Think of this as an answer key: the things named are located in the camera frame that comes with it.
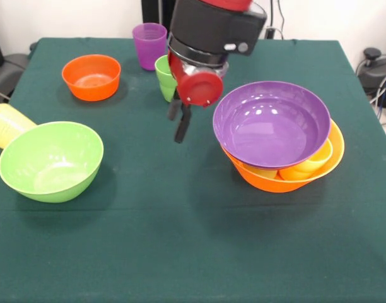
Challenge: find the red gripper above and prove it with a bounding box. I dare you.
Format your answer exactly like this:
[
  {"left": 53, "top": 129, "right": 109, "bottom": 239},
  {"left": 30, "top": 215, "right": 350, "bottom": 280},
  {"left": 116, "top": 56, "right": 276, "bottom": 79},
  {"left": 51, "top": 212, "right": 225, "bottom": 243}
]
[{"left": 167, "top": 50, "right": 225, "bottom": 145}]

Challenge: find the purple bowl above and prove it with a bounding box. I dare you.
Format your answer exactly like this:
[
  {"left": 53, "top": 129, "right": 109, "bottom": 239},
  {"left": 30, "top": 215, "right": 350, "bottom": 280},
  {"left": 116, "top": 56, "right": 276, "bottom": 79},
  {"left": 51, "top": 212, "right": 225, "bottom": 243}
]
[{"left": 212, "top": 81, "right": 332, "bottom": 169}]

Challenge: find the orange-red bowl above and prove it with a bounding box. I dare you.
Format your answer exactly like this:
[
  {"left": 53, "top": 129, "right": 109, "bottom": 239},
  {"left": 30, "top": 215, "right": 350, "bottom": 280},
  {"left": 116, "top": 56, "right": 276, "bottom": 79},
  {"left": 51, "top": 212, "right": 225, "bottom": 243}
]
[{"left": 61, "top": 54, "right": 122, "bottom": 102}]

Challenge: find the light green tapered cup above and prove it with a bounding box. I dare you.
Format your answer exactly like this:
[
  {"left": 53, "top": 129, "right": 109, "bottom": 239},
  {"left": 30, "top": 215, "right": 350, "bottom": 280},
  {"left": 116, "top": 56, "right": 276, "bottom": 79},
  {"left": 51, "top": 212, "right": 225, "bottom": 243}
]
[{"left": 243, "top": 163, "right": 279, "bottom": 179}]

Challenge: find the large yellow-orange bowl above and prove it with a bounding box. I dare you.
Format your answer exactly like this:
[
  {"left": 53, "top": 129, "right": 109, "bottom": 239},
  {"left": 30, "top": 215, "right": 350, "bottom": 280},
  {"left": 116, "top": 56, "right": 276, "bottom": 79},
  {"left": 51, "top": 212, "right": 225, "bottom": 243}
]
[{"left": 221, "top": 119, "right": 346, "bottom": 194}]

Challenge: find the green bowl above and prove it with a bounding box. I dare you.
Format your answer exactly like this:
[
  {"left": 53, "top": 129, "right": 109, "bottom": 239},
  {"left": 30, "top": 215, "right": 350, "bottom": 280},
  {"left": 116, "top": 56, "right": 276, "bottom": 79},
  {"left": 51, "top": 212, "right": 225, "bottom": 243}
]
[{"left": 0, "top": 121, "right": 105, "bottom": 203}]

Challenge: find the yellow-orange stepped cup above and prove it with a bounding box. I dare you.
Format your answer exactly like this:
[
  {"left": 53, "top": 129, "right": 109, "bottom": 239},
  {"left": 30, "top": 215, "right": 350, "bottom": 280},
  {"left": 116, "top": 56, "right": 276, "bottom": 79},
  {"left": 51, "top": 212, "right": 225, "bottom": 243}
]
[{"left": 278, "top": 138, "right": 334, "bottom": 181}]

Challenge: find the yellow tapered cup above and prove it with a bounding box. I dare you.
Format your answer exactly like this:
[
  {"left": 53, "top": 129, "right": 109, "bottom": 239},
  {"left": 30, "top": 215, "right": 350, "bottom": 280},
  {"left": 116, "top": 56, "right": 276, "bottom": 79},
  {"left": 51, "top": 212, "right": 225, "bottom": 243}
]
[{"left": 0, "top": 103, "right": 38, "bottom": 150}]

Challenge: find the green stepped cup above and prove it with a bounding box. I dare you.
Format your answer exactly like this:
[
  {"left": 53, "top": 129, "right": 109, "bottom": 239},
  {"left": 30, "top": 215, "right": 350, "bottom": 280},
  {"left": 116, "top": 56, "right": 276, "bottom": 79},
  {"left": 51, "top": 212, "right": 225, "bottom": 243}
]
[{"left": 154, "top": 54, "right": 178, "bottom": 103}]

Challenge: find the purple cup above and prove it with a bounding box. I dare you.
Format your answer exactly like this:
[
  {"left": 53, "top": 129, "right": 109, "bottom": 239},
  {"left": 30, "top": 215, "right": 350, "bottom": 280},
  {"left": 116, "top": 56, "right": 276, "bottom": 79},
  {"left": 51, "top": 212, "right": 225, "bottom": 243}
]
[{"left": 131, "top": 22, "right": 168, "bottom": 71}]

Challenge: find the dark green tablecloth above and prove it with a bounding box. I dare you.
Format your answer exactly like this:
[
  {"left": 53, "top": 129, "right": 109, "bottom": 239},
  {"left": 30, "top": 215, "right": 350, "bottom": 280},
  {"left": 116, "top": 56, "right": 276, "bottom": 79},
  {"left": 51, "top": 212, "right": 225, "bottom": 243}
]
[{"left": 0, "top": 37, "right": 386, "bottom": 303}]

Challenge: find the grey office chair base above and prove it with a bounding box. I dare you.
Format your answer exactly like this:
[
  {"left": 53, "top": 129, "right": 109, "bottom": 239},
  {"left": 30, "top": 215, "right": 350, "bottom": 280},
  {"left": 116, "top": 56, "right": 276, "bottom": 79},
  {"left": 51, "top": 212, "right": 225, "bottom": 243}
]
[{"left": 0, "top": 25, "right": 30, "bottom": 102}]

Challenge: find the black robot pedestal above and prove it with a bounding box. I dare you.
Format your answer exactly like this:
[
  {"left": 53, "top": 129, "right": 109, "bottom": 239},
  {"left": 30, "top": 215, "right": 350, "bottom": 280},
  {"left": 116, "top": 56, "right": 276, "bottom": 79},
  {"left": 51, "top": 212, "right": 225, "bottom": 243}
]
[{"left": 141, "top": 0, "right": 178, "bottom": 34}]

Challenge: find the grey cable with plug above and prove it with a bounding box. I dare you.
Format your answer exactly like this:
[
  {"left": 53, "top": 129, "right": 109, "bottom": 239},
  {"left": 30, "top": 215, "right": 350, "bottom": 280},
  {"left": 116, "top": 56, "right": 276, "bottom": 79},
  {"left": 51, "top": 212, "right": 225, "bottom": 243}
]
[{"left": 260, "top": 27, "right": 285, "bottom": 40}]

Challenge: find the black hanging cable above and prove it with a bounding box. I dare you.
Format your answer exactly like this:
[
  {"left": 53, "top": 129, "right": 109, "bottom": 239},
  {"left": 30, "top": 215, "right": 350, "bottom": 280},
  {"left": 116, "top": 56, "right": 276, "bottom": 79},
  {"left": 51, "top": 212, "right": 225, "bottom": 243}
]
[{"left": 276, "top": 0, "right": 287, "bottom": 40}]

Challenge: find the blue and white cable bundle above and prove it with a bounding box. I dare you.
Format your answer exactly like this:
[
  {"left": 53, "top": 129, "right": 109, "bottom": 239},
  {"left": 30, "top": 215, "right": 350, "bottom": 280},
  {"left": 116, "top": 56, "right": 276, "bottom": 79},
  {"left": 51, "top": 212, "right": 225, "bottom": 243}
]
[{"left": 369, "top": 69, "right": 386, "bottom": 119}]

